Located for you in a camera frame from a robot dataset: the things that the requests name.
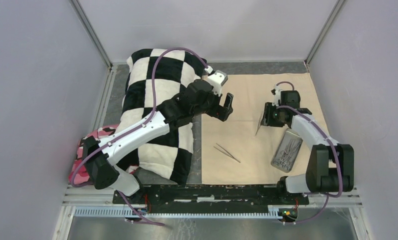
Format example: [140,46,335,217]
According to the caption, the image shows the steel tweezers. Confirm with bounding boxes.
[255,111,264,136]
[213,143,241,163]

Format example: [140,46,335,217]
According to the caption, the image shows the metal surgical instrument tray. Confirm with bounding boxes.
[270,128,304,174]

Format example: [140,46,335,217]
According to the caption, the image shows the beige surgical wrap cloth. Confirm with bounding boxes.
[201,73,327,185]

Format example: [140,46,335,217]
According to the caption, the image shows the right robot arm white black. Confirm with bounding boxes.
[261,87,355,204]

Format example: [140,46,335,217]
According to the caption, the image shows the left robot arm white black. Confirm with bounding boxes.
[81,72,234,204]

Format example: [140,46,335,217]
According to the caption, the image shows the surgical instruments in tray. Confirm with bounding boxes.
[275,135,301,168]

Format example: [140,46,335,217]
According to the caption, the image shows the black white checkered blanket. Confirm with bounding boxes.
[116,48,207,185]

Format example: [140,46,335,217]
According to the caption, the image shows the pink camouflage cloth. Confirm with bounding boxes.
[68,124,140,185]

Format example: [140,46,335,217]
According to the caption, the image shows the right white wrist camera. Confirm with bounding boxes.
[271,84,283,107]

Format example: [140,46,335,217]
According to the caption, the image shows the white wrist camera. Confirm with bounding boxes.
[271,84,283,107]
[204,65,229,97]

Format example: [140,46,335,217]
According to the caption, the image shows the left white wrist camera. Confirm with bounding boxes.
[204,65,229,97]

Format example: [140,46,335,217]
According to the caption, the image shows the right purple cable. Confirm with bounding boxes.
[272,81,344,225]

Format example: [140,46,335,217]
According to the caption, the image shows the purple cable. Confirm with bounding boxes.
[272,81,344,225]
[69,47,208,227]

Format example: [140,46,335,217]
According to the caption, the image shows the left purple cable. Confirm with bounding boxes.
[69,47,208,227]

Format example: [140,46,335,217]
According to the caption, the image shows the white toothed cable rail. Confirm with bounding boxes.
[73,206,282,220]

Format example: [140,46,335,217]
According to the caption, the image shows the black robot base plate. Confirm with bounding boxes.
[128,184,310,214]

